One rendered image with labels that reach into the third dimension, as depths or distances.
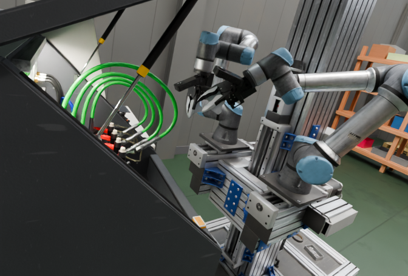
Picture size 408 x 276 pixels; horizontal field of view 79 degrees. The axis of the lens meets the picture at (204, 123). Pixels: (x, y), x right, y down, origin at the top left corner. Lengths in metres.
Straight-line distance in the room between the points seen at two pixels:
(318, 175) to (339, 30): 0.67
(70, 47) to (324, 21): 1.12
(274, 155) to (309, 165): 0.40
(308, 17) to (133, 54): 2.00
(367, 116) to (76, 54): 1.11
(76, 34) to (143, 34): 1.83
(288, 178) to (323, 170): 0.21
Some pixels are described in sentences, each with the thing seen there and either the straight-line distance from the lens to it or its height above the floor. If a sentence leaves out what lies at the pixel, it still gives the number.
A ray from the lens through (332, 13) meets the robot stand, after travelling 1.35.
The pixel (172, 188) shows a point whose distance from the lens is 1.09.
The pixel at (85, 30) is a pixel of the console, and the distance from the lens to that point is 1.16.
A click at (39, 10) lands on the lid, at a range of 0.44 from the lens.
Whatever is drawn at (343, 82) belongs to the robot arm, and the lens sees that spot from 1.09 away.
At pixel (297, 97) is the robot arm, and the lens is 0.94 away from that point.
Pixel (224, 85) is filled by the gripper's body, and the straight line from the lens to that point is 0.91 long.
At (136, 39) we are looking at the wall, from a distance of 2.92.
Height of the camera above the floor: 1.53
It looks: 17 degrees down
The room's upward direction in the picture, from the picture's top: 13 degrees clockwise
